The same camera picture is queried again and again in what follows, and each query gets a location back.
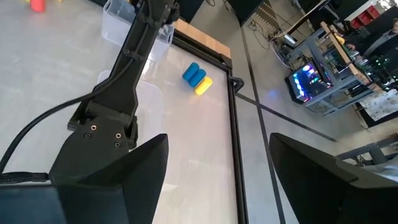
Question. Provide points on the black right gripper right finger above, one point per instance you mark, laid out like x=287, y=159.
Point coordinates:
x=326, y=199

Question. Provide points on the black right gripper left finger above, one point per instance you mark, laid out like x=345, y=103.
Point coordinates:
x=133, y=193

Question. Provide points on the blue cylinder block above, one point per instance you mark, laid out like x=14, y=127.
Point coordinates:
x=197, y=78
x=190, y=71

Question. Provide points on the yellow cylinder block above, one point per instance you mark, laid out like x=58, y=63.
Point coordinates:
x=203, y=86

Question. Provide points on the orange-red cylinder block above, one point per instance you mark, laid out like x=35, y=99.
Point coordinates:
x=38, y=4

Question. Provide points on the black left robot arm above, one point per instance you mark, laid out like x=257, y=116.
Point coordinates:
x=140, y=46

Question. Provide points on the patterned rug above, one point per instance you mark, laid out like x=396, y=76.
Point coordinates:
x=382, y=105

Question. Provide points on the computer with coloured lights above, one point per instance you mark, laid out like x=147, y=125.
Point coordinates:
x=306, y=82

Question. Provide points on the person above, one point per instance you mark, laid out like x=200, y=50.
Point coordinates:
x=388, y=40

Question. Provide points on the shelf with red bins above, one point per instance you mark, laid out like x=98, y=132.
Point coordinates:
x=365, y=17

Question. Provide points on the black aluminium table frame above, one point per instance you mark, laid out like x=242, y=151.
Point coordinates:
x=237, y=155

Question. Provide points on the grey metal desk frame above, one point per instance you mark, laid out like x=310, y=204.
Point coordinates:
x=339, y=93

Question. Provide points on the black frame clamp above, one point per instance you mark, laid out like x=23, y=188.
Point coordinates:
x=237, y=82

